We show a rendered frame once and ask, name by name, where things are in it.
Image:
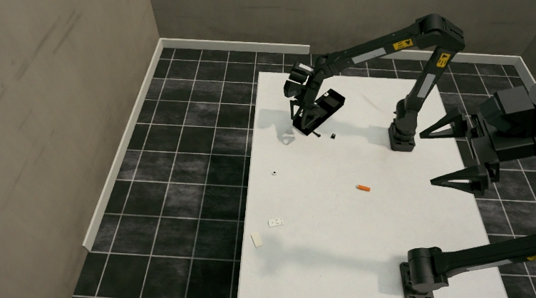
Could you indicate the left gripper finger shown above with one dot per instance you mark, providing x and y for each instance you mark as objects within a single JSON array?
[
  {"x": 457, "y": 131},
  {"x": 473, "y": 173}
]

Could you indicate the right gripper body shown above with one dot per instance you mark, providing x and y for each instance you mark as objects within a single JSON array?
[{"x": 305, "y": 105}]

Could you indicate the orange cylinder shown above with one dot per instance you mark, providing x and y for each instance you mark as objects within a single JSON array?
[{"x": 363, "y": 187}]

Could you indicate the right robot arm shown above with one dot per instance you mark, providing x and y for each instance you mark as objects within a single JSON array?
[{"x": 403, "y": 128}]

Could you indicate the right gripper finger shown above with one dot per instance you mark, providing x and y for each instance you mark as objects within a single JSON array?
[
  {"x": 304, "y": 114},
  {"x": 292, "y": 104}
]

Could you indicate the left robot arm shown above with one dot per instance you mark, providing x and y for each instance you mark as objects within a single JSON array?
[{"x": 511, "y": 112}]

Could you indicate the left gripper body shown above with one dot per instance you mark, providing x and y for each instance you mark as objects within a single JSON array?
[{"x": 482, "y": 148}]

